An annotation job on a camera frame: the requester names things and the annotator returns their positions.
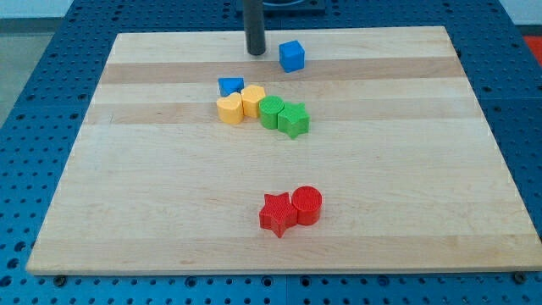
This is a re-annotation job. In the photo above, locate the blue triangle block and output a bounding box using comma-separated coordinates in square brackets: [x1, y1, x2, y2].
[218, 77, 245, 97]

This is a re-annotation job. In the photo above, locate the wooden board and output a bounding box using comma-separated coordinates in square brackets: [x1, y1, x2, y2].
[26, 26, 541, 276]

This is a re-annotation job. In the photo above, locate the blue cube block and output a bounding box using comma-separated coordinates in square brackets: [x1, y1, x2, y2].
[279, 40, 305, 73]

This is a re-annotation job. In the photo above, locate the green star block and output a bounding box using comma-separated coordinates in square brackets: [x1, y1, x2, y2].
[277, 103, 310, 139]

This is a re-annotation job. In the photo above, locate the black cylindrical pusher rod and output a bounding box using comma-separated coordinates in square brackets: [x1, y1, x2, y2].
[242, 0, 266, 56]

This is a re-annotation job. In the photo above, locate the yellow pentagon block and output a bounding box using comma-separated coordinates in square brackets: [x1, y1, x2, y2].
[241, 85, 266, 118]

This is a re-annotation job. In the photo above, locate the red star block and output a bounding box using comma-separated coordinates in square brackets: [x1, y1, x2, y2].
[259, 192, 297, 238]

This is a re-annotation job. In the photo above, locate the green cylinder block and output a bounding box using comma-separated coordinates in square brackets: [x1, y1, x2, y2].
[259, 96, 285, 130]

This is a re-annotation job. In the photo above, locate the red cylinder block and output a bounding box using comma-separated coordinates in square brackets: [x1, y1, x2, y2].
[291, 186, 323, 225]

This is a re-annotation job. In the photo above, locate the yellow heart block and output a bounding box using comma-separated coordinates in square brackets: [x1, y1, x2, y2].
[216, 92, 244, 125]

